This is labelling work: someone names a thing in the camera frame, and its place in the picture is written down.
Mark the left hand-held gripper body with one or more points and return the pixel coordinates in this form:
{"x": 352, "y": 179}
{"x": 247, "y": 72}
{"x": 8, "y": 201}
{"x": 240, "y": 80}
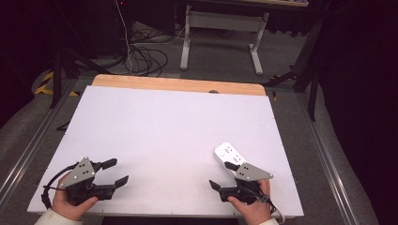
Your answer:
{"x": 80, "y": 173}

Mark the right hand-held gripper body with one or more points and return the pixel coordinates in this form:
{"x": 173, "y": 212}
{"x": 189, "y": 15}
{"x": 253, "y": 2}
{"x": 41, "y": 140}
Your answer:
{"x": 250, "y": 173}

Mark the white power strip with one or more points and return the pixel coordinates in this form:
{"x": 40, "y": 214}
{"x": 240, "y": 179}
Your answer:
{"x": 226, "y": 153}

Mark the person's left hand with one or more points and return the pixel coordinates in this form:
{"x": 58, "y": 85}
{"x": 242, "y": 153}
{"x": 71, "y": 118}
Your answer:
{"x": 67, "y": 204}

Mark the person's right hand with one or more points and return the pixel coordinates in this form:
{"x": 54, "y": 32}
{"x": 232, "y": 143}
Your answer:
{"x": 255, "y": 211}

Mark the white foam board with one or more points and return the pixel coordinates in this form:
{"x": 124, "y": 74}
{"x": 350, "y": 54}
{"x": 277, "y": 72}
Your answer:
{"x": 162, "y": 140}

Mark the dark table grommet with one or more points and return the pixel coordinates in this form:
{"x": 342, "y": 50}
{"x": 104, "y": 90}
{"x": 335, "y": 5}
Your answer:
{"x": 213, "y": 92}

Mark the black metal stand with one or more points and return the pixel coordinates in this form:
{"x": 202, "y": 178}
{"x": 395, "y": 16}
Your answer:
{"x": 57, "y": 81}
{"x": 313, "y": 93}

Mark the yellow black floor tape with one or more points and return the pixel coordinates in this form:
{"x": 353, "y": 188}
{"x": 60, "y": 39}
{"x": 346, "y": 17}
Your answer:
{"x": 47, "y": 82}

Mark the aluminium floor rail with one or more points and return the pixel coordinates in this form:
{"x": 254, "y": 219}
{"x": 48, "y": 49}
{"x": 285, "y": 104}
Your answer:
{"x": 31, "y": 146}
{"x": 331, "y": 175}

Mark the white metal frame desk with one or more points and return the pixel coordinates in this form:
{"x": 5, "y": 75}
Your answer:
{"x": 223, "y": 20}

